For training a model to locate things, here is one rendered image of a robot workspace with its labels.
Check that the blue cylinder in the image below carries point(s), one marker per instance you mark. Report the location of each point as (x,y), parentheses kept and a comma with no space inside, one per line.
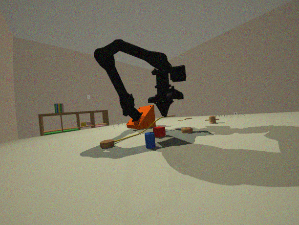
(150,140)

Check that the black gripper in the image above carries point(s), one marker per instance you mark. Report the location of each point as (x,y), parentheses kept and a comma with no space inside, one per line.
(164,98)

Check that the orange round disc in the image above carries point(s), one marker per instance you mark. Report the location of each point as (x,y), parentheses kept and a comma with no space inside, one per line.
(186,130)

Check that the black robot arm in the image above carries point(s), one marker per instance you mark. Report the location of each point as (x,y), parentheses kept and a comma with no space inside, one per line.
(104,56)

